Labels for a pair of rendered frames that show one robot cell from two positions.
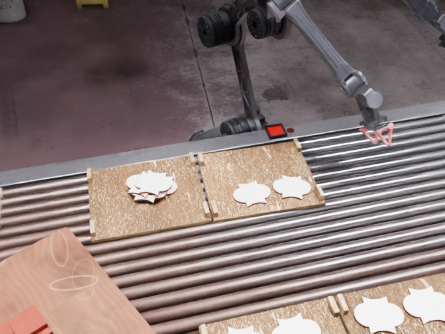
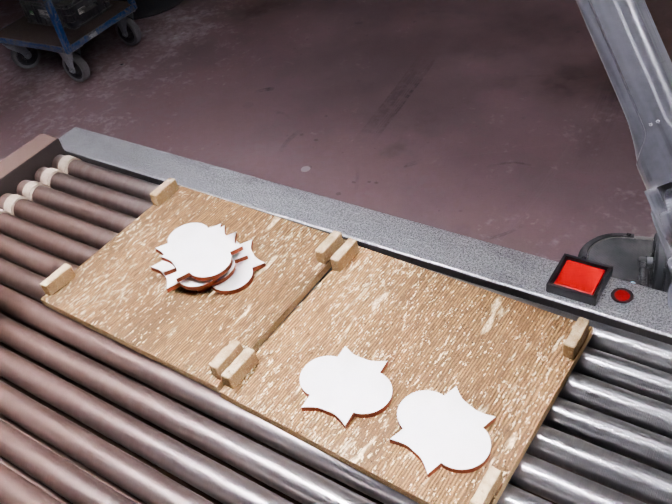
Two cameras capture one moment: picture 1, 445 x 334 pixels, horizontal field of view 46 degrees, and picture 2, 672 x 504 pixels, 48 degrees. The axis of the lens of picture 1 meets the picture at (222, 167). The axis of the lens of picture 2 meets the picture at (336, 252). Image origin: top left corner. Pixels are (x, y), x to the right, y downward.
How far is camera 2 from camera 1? 1.30 m
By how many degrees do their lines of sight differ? 40
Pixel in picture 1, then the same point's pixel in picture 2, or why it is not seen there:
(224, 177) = (345, 317)
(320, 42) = (607, 24)
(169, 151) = (332, 215)
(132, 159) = (263, 199)
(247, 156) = (443, 299)
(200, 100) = not seen: outside the picture
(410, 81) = not seen: outside the picture
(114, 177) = (192, 215)
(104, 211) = (113, 262)
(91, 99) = (525, 114)
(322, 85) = not seen: outside the picture
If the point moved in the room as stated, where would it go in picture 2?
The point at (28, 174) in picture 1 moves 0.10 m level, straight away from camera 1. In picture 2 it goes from (123, 154) to (147, 129)
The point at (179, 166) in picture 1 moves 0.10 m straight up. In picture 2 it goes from (301, 248) to (290, 202)
